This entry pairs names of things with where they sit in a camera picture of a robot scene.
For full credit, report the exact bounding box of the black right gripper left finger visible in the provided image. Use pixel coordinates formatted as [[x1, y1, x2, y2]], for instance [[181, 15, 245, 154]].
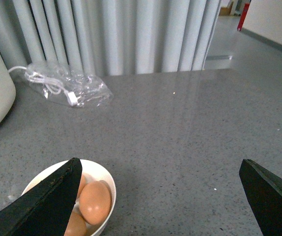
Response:
[[0, 158, 82, 236]]

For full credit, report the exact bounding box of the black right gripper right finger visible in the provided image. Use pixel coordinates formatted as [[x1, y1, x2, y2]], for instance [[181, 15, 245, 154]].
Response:
[[239, 159, 282, 236]]

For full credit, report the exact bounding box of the brown front egg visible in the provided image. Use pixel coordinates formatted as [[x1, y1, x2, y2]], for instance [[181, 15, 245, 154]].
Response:
[[64, 212, 86, 236]]

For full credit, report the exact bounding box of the brown egg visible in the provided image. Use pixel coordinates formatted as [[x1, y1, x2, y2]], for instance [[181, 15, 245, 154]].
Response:
[[79, 181, 112, 225], [64, 212, 86, 236], [77, 174, 86, 198]]

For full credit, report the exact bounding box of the brown back egg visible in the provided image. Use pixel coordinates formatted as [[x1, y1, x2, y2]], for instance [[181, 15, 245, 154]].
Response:
[[77, 174, 86, 198]]

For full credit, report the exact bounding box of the brown right egg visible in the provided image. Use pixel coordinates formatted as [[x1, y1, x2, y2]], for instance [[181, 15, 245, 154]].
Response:
[[79, 181, 112, 225]]

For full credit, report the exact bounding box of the brown cardboard box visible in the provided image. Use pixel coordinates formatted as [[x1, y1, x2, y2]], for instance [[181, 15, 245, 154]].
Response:
[[219, 1, 234, 16]]

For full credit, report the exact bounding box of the white round bowl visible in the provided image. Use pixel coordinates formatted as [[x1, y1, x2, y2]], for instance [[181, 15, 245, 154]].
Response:
[[23, 159, 116, 236]]

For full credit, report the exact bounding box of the clear plastic bag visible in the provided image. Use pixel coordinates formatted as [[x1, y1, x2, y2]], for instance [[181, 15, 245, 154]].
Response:
[[24, 61, 113, 108]]

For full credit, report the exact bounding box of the grey pleated curtain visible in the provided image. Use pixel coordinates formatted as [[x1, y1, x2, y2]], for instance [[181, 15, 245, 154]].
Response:
[[0, 0, 221, 76]]

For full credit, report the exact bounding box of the red object at edge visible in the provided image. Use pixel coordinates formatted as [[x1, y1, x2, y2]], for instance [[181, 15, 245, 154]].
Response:
[[237, 3, 250, 31]]

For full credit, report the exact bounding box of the white power cable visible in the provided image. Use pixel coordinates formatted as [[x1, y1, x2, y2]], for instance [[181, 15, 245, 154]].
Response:
[[7, 65, 79, 107]]

